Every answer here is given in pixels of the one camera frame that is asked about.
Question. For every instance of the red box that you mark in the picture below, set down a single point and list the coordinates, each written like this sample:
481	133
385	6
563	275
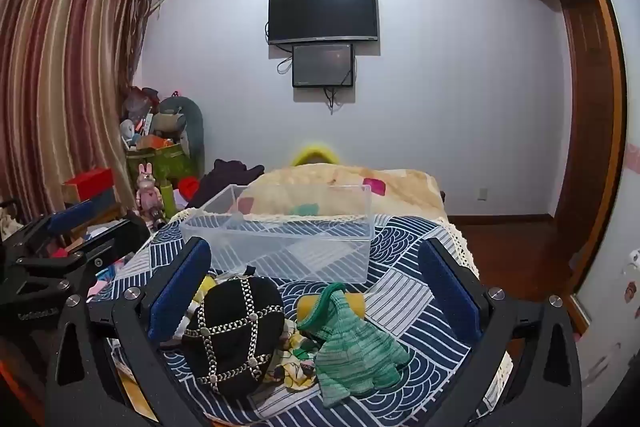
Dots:
92	182

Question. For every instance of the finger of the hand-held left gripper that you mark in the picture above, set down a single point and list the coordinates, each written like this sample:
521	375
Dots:
115	242
70	216

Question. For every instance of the large black television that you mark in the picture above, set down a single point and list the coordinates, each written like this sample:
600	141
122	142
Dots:
322	12

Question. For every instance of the white lace cloth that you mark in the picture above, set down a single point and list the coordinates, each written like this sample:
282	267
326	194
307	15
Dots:
462	247

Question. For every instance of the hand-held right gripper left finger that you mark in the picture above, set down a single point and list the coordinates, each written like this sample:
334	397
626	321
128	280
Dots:
177	294

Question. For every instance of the small black monitor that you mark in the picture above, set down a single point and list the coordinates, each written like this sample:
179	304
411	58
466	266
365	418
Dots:
322	64

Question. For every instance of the wooden door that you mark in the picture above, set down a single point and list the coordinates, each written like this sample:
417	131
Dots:
585	107

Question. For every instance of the yellow chair back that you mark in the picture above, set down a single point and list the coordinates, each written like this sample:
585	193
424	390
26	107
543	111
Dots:
312	152

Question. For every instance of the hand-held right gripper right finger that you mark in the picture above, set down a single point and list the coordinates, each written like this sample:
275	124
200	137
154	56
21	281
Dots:
450	292

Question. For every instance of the clear plastic storage box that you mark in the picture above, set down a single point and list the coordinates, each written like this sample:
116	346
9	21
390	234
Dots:
280	252

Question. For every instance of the grey plush toy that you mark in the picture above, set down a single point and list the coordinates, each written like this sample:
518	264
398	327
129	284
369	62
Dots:
192	122

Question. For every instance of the blue patterned cloth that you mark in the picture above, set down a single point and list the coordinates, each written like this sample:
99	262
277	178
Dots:
395	297

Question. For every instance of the white wall socket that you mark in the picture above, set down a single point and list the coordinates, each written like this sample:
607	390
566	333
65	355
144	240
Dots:
482	194

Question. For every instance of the red fabric item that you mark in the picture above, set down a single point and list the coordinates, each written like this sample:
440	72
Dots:
189	188

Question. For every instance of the yellow floral scrunchie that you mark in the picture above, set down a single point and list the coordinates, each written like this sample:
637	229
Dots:
295	372

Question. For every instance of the striped brown curtain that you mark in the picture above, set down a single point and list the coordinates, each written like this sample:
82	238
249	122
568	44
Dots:
65	82

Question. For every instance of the green knit garment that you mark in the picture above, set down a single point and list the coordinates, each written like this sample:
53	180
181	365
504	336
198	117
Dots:
350	352

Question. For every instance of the beige blanket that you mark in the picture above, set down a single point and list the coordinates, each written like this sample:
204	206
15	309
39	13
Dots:
400	192

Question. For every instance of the pile of toys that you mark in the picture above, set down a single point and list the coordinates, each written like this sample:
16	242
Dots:
137	117

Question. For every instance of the dark purple garment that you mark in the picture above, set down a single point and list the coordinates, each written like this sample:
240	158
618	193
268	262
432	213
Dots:
225	179

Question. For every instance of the pile of colourful papers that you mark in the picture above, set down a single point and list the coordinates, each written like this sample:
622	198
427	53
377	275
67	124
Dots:
107	274

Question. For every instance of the green bottle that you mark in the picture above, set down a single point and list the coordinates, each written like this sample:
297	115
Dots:
167	199

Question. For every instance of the yellow sponge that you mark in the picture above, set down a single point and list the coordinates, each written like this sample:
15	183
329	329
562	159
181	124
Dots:
356	304

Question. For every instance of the pink rabbit figure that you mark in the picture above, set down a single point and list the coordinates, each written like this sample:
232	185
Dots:
149	197

